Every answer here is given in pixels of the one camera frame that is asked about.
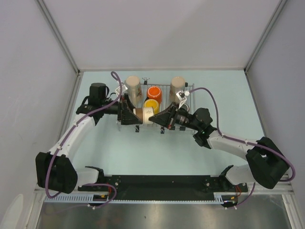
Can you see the dark grey mug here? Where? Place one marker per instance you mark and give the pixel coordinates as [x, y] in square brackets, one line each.
[184, 106]

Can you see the yellow mug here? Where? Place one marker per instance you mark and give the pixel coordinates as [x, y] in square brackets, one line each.
[153, 104]

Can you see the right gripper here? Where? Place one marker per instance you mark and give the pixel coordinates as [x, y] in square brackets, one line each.
[167, 119]

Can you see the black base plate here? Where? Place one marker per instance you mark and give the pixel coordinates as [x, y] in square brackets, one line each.
[169, 187]

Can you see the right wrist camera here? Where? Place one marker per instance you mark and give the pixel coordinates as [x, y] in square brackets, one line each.
[182, 97]

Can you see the slotted cable duct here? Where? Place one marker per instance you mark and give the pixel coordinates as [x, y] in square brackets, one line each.
[93, 199]

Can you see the beige floral mug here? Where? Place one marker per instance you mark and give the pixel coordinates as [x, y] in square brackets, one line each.
[134, 89]

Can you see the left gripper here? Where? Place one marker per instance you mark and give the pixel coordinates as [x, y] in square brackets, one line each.
[126, 112]

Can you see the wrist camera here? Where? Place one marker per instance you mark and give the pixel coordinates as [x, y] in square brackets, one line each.
[121, 89]
[182, 97]

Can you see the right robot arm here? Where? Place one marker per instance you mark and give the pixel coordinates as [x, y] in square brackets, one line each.
[265, 163]

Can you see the stainless steel cup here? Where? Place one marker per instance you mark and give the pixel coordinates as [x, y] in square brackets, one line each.
[144, 114]

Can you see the orange mug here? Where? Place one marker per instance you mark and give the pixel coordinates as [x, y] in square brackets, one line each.
[154, 92]

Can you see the metal wire dish rack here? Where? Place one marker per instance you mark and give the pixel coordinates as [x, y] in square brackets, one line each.
[165, 87]

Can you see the beige patterned mug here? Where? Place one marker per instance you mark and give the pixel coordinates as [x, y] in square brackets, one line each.
[177, 84]

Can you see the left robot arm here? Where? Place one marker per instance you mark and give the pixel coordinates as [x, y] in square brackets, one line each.
[54, 169]

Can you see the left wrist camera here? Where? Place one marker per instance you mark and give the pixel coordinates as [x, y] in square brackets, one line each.
[121, 89]

